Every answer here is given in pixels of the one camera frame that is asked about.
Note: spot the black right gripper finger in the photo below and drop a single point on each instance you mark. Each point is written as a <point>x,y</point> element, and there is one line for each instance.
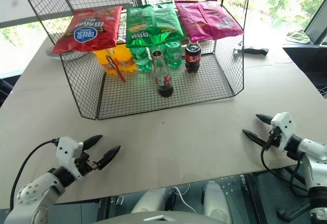
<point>264,118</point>
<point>255,138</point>

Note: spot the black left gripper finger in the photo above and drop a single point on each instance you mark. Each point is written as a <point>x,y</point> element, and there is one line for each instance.
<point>110,156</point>
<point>92,141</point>

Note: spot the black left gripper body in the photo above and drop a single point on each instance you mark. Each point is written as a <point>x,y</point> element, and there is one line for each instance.
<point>85,162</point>

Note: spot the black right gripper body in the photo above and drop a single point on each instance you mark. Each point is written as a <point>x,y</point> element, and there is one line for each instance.
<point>275,137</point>

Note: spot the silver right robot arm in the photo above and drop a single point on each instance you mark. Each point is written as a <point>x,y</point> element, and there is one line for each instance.
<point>314,167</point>

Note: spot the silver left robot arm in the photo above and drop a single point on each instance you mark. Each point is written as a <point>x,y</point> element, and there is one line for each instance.
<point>35,193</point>

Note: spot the orange soda plastic bottle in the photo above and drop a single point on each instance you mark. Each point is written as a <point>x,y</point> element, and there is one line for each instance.
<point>125,61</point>
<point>104,63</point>

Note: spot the black cola plastic bottle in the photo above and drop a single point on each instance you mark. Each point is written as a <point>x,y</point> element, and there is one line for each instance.
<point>192,57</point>

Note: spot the glass cola bottle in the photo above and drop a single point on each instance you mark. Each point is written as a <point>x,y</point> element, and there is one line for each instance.
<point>163,78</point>

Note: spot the green soda plastic bottle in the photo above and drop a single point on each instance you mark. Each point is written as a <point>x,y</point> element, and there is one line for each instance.
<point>141,60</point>
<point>173,54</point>

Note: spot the grey rounded robot leg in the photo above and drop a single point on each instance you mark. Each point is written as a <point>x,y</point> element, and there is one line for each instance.
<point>217,203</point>
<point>150,201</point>

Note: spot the black side desk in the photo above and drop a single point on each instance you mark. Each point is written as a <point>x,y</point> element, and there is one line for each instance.
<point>309,63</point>

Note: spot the grey robot torso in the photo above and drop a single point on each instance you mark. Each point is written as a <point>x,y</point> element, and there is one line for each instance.
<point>153,218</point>

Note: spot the dark chair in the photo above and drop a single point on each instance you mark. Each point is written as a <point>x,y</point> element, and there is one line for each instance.
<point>5,91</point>

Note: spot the magenta chip bag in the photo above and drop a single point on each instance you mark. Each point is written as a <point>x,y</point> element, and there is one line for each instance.
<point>222,22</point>
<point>190,20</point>

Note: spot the red chip bag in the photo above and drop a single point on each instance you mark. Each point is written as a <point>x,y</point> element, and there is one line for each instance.
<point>89,31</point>

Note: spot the dark green chip bag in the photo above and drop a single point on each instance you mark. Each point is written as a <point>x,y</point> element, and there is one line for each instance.
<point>139,27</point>

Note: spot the light green chip bag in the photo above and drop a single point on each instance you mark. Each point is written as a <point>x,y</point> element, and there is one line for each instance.
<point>166,20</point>

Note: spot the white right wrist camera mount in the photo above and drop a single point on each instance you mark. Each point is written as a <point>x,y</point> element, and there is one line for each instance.
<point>283,129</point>

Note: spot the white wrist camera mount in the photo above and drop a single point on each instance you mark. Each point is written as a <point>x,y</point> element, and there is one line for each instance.
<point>283,129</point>
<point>67,152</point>

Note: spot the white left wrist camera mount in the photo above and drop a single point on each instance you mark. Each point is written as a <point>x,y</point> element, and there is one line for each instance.
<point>67,152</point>

